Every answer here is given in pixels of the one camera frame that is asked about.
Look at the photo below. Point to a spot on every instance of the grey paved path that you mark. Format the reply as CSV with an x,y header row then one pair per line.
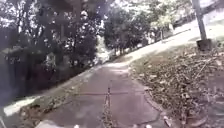
x,y
96,100

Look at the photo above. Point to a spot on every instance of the group of dark trees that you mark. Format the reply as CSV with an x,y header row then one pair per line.
x,y
66,40

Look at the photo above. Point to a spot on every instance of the leaf-covered ground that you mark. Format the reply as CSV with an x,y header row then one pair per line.
x,y
180,83

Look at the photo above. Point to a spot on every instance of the robot's own part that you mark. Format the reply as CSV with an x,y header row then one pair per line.
x,y
76,126
148,126

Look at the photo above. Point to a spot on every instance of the leafy kerb strip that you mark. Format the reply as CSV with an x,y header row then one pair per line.
x,y
43,105

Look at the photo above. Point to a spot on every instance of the grey pole with base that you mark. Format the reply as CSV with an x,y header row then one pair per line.
x,y
200,20

